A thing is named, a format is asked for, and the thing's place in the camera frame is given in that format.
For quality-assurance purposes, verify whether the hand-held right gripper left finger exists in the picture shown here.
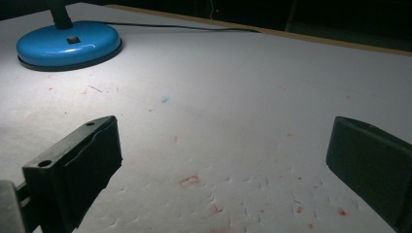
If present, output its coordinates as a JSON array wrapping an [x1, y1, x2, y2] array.
[[21, 115, 123, 233]]

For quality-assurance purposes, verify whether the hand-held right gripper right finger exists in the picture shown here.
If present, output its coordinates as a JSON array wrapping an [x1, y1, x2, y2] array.
[[326, 116, 412, 233]]

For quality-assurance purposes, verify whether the blue round lamp base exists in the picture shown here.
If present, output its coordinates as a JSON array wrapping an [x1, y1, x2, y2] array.
[[16, 0, 123, 73]]

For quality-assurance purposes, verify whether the black lamp cable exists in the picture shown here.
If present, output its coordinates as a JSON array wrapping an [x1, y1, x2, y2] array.
[[96, 20, 261, 34]]

